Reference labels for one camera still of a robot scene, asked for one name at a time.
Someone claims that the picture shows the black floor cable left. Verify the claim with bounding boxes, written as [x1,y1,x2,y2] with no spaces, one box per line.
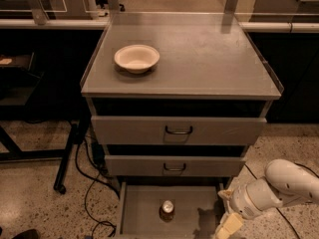
[73,136,121,239]

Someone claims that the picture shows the dark shoe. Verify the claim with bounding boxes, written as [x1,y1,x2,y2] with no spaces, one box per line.
[12,229,40,239]

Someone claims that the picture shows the grey drawer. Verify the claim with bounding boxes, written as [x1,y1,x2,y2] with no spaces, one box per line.
[92,116,266,145]
[116,182,224,239]
[106,155,245,177]

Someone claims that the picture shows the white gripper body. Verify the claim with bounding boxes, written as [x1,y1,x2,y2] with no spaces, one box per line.
[229,177,282,219]

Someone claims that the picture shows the grey middle drawer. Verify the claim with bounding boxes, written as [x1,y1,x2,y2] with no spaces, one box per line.
[106,155,245,177]

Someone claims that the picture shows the black floor cable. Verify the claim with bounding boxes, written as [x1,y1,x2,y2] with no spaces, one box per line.
[244,162,319,239]
[73,136,121,239]

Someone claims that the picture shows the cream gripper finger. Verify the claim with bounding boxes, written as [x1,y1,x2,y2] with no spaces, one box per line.
[217,189,233,202]
[214,213,244,239]

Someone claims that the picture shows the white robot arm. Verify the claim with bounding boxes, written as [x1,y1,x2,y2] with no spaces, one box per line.
[213,159,319,239]

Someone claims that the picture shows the black table frame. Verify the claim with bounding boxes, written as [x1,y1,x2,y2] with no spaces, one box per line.
[0,52,88,195]

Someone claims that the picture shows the grey top drawer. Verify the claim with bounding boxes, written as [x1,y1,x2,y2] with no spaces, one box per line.
[92,116,266,145]

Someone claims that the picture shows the grey drawer cabinet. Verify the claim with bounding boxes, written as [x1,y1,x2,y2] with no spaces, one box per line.
[80,11,285,184]

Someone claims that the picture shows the white paper bowl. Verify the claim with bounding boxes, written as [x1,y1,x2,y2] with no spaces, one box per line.
[114,45,160,74]

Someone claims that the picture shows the white horizontal rail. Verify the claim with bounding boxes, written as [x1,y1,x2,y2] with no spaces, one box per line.
[0,19,319,33]

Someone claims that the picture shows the grey bottom drawer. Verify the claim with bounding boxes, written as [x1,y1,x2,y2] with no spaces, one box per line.
[116,182,224,239]

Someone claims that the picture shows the black floor cable right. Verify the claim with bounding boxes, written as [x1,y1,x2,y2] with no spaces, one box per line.
[244,162,319,239]

